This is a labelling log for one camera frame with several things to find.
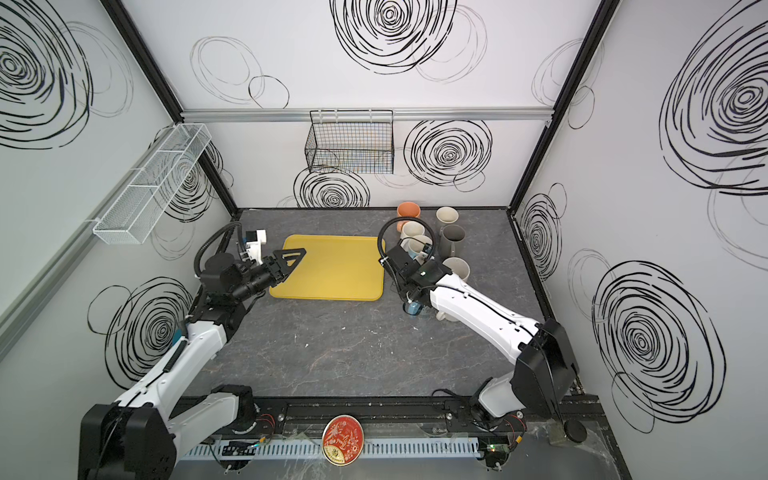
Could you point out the small grey mug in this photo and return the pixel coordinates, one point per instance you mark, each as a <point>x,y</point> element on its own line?
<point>446,216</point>

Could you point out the aluminium wall rail left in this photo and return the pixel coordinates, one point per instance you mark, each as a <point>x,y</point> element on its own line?
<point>28,305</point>

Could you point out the white ribbed mug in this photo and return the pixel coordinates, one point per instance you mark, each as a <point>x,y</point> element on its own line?
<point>412,229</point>

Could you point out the large grey-beige mug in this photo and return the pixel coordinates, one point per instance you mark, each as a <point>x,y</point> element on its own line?
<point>451,241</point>

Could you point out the black corner frame post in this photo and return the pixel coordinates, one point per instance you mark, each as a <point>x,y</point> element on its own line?
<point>131,36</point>
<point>590,43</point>

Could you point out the grey slotted cable duct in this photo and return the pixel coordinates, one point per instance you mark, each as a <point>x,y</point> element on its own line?
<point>308,449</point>

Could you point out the white wire shelf basket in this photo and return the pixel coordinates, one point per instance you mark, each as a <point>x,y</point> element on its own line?
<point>167,183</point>

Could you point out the blue butterfly mug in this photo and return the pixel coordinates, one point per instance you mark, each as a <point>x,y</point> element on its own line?
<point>414,308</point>

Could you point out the black corner frame post left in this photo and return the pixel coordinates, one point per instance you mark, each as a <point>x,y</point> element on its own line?
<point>131,36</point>

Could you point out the aluminium wall rail back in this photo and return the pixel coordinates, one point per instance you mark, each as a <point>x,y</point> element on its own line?
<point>532,113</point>

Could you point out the black corner frame post right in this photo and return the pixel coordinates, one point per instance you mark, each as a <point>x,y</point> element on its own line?
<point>590,43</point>

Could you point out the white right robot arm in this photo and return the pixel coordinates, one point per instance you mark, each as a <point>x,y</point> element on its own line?
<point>543,364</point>

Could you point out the aluminium wall rail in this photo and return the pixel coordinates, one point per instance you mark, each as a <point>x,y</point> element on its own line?
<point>28,305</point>
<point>532,113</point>

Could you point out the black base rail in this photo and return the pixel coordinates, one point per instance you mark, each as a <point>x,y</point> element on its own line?
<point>285,415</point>

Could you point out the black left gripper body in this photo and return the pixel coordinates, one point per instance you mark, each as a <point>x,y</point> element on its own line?
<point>273,269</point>

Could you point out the yellow plastic tray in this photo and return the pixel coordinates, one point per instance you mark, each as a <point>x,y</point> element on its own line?
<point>343,268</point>

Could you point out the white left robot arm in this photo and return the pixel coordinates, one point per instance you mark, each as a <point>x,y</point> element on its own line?
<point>141,435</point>

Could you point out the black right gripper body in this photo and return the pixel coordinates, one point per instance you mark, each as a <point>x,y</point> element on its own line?
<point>398,264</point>

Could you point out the orange mug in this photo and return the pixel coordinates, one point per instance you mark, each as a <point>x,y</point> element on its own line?
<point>408,209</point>

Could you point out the black wire basket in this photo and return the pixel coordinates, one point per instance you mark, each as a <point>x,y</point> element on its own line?
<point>357,147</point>

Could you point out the speckled white mug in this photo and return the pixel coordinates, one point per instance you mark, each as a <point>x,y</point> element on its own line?
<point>459,267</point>

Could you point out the cream mug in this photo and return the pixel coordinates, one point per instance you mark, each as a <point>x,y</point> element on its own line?
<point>443,316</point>

